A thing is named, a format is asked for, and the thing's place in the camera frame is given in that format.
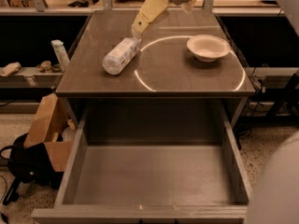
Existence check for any white tube bottle on shelf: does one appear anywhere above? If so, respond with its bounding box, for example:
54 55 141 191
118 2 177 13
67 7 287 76
51 40 70 72

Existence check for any white paper bowl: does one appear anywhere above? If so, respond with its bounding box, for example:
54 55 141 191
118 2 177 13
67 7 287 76
187 35 230 63

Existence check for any grey cabinet with top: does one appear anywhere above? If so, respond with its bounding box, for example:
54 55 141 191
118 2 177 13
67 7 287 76
55 8 256 129

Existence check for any black backpack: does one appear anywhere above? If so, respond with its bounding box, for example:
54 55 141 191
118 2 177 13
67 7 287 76
0 133 64 205

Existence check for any brown cardboard box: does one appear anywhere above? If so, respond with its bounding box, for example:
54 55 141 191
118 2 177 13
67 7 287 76
24 93 74 172

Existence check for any grey open top drawer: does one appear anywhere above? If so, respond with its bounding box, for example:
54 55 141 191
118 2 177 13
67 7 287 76
32 99 251 224

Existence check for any clear blue plastic bottle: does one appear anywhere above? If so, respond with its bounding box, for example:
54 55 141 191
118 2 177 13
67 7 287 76
103 37 139 76

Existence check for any small round object on shelf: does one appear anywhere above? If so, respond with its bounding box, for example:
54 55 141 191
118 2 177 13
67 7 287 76
41 61 52 71

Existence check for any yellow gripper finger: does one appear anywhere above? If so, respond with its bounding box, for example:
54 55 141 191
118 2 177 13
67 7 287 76
181 0 196 14
131 0 169 39

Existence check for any grey low side shelf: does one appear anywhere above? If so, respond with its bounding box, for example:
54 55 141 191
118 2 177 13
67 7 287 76
0 67 63 89

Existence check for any beige sponge on shelf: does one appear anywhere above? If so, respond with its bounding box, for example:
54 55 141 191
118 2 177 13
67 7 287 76
1 62 21 77

